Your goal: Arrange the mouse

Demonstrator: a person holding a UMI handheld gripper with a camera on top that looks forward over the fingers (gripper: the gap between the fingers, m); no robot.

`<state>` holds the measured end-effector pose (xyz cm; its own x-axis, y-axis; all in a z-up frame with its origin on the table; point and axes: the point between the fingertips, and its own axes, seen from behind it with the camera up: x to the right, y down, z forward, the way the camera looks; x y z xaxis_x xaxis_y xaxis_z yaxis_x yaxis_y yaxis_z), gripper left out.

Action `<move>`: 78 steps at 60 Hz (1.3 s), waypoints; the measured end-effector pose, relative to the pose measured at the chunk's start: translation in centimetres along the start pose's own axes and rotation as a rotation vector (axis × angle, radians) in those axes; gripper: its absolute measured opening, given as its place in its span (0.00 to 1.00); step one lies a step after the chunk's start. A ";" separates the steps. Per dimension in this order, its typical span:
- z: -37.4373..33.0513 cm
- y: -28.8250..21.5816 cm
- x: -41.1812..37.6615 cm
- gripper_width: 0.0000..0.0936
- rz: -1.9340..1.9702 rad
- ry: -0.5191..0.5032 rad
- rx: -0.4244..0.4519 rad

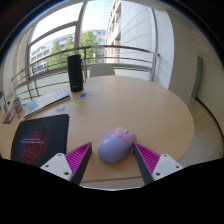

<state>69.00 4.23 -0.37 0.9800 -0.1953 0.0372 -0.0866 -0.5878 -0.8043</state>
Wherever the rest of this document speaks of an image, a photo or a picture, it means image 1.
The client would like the light blue illustrated magazine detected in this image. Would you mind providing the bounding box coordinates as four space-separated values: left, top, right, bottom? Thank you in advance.
24 87 71 118

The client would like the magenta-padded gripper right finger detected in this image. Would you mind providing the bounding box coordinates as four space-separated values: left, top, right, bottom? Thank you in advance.
133 142 184 185

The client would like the black tall tumbler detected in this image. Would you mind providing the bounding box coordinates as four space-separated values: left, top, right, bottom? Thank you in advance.
66 54 84 93

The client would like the small white orange carton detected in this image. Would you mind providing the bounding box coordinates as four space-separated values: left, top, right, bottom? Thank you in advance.
13 97 24 114

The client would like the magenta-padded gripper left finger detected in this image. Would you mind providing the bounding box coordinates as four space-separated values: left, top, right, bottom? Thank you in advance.
39 142 93 185

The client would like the metal balcony railing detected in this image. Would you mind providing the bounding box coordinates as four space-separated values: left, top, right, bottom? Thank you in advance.
10 44 160 102

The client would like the pink and lilac computer mouse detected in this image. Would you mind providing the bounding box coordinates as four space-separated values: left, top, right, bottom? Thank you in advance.
97 126 138 164

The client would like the red book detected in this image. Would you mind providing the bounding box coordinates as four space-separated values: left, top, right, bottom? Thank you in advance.
2 107 18 124

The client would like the white chair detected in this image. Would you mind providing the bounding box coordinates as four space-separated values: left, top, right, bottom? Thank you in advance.
88 63 116 79

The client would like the black mouse pad red print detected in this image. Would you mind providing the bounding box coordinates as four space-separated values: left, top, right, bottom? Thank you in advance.
10 113 70 168

